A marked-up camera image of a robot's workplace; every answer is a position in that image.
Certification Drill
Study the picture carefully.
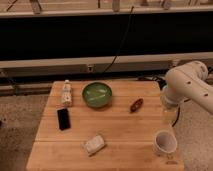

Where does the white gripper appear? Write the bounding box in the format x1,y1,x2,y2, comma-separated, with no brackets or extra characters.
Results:
160,85,184,125

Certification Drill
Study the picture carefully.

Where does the red dried pepper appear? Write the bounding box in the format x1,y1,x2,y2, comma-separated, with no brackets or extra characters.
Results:
130,98,143,113

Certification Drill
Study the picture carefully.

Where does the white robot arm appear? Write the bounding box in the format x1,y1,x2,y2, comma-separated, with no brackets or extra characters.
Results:
160,61,213,126

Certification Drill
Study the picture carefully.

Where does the white cup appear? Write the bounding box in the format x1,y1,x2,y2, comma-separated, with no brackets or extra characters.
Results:
153,130,178,156

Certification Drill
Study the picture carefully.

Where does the green bowl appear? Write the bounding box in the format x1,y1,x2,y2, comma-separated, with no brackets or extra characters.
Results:
82,82,112,108

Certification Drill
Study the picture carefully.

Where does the white wrapped packet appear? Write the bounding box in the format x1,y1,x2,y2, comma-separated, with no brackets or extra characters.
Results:
83,134,106,156

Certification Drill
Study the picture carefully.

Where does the clear plastic bottle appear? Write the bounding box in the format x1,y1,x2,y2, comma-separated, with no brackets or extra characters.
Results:
61,80,72,107

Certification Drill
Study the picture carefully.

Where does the black smartphone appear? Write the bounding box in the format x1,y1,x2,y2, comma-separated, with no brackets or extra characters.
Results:
57,108,70,130

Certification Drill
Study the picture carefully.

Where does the black floor cable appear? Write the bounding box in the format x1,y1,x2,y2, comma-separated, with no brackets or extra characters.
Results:
171,105,181,128

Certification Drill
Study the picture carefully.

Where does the black hanging cable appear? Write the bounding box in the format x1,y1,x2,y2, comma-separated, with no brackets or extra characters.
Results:
101,4,136,74

